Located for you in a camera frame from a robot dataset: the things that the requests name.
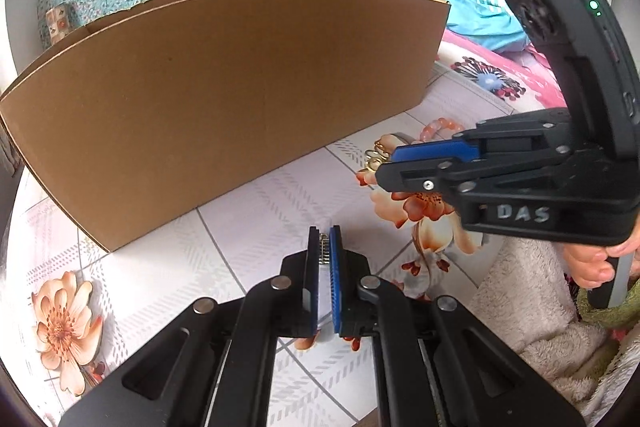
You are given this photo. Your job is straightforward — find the pink bead bracelet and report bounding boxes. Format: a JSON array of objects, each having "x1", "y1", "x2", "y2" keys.
[{"x1": 419, "y1": 117, "x2": 466, "y2": 142}]

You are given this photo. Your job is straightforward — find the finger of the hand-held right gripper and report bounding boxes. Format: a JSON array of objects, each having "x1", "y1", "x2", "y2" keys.
[
  {"x1": 391, "y1": 109, "x2": 573, "y2": 164},
  {"x1": 375, "y1": 152, "x2": 571, "y2": 195}
]

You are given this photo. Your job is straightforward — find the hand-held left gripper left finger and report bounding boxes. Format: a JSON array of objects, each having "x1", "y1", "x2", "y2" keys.
[{"x1": 59, "y1": 226, "x2": 321, "y2": 427}]

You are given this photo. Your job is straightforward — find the green towel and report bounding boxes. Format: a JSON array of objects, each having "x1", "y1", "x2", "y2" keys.
[{"x1": 575, "y1": 279, "x2": 640, "y2": 330}]

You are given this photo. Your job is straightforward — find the brown cardboard box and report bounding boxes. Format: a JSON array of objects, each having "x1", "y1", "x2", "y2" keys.
[{"x1": 0, "y1": 0, "x2": 452, "y2": 253}]

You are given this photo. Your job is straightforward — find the person's right hand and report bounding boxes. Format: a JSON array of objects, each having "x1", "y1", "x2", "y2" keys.
[{"x1": 562, "y1": 227, "x2": 640, "y2": 293}]

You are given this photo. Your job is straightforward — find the blue clothing bundle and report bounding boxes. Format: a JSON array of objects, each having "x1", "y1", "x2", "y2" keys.
[{"x1": 364, "y1": 0, "x2": 531, "y2": 54}]

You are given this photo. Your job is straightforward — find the fluffy beige blanket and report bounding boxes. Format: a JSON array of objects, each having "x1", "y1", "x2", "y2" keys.
[{"x1": 467, "y1": 234, "x2": 640, "y2": 427}]

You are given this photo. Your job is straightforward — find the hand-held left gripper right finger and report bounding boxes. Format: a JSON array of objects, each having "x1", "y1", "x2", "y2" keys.
[{"x1": 327, "y1": 225, "x2": 586, "y2": 427}]

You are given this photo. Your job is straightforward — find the floral plaid sheet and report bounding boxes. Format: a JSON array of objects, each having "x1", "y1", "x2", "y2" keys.
[{"x1": 5, "y1": 62, "x2": 516, "y2": 427}]

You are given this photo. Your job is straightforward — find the gold butterfly pendant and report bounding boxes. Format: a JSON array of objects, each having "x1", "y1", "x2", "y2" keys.
[{"x1": 364, "y1": 146, "x2": 396, "y2": 172}]

